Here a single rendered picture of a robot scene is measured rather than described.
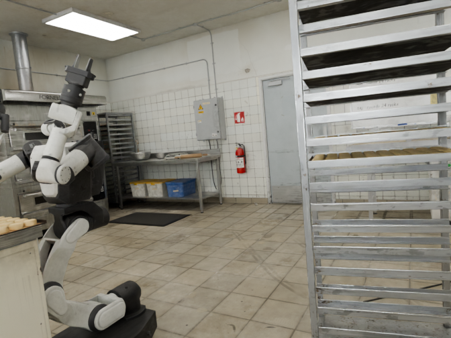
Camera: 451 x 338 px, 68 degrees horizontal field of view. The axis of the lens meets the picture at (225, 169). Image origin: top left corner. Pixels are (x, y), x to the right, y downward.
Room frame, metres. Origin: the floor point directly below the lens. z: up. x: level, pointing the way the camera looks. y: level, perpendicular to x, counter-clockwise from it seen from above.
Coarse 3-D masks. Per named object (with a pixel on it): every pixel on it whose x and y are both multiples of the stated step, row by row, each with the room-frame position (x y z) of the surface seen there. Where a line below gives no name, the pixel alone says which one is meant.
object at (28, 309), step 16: (32, 240) 1.37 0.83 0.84; (0, 256) 1.26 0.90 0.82; (16, 256) 1.31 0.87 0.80; (32, 256) 1.36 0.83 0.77; (0, 272) 1.25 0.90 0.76; (16, 272) 1.30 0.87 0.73; (32, 272) 1.35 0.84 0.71; (0, 288) 1.24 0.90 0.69; (16, 288) 1.29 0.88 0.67; (32, 288) 1.34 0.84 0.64; (0, 304) 1.24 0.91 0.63; (16, 304) 1.28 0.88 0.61; (32, 304) 1.34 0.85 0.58; (0, 320) 1.23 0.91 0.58; (16, 320) 1.28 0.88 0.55; (32, 320) 1.33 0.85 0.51; (48, 320) 1.39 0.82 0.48; (0, 336) 1.22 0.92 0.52; (16, 336) 1.27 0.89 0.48; (32, 336) 1.32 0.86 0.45; (48, 336) 1.38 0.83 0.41
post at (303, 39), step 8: (304, 40) 1.77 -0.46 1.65; (304, 64) 1.77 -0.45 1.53; (312, 128) 1.78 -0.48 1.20; (312, 152) 1.77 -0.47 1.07; (312, 168) 1.77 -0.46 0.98; (312, 176) 1.77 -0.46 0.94; (312, 200) 1.77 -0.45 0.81; (312, 216) 1.78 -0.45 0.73; (320, 264) 1.77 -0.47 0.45; (320, 280) 1.77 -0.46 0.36; (320, 296) 1.77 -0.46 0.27
